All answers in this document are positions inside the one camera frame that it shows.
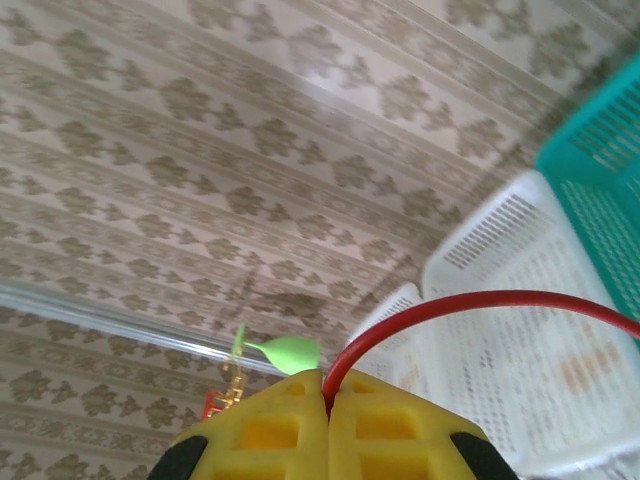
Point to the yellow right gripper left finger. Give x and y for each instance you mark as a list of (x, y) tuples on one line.
[(270, 440)]

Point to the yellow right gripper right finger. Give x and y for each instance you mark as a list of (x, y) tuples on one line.
[(400, 440)]

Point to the green wine glass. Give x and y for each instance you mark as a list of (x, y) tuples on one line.
[(290, 352)]

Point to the white plastic basket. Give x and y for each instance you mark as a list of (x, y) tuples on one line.
[(395, 330), (525, 350)]

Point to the teal plastic basket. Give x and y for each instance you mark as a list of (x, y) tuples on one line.
[(590, 150)]

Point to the aluminium frame post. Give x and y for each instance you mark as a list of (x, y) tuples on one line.
[(125, 325)]

